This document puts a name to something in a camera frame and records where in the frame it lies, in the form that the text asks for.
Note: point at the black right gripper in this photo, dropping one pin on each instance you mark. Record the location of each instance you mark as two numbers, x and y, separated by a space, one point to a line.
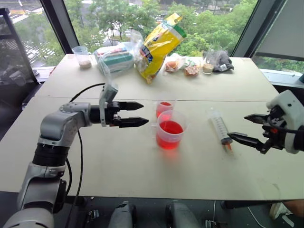
276 139

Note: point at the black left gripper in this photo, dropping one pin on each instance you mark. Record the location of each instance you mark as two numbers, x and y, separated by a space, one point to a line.
111 107

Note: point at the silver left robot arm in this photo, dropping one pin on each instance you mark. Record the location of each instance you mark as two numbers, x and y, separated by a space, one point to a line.
54 123

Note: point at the cup of red liquid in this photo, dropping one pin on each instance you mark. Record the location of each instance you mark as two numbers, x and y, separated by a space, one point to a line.
169 135
164 108

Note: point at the clear plastic syringe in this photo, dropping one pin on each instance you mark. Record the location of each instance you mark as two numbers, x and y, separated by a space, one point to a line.
219 126

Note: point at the plastic cup with grain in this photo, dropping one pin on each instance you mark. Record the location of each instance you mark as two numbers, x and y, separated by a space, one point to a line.
82 58

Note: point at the glass cup with grain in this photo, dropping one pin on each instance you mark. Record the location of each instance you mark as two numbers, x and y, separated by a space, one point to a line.
210 61

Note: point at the clear bag of sponges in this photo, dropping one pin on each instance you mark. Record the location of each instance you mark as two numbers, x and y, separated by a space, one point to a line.
114 60

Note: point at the clear bag with bread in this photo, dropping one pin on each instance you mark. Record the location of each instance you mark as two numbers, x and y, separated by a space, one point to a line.
171 65

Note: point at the yellow snack bag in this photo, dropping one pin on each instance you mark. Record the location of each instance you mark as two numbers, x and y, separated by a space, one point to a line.
159 50

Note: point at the clear zip bag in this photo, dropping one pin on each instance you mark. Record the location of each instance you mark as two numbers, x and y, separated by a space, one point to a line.
136 42

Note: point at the dark grey cloth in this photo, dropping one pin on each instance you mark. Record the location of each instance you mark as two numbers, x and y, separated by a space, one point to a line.
224 63

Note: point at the clear bag with pastry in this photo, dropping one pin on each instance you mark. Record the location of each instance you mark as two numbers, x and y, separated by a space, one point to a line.
192 67

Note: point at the white shoe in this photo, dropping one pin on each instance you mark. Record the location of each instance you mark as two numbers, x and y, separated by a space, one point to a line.
279 210

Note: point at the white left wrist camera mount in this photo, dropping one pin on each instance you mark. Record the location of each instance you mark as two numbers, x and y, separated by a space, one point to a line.
108 91

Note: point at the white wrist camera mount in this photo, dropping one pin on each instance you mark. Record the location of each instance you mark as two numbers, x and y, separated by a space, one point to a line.
285 99
108 91

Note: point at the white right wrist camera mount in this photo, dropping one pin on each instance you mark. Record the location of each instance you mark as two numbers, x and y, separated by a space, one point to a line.
285 99

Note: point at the dark window frame post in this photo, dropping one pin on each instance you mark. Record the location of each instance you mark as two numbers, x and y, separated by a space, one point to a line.
59 23
251 26

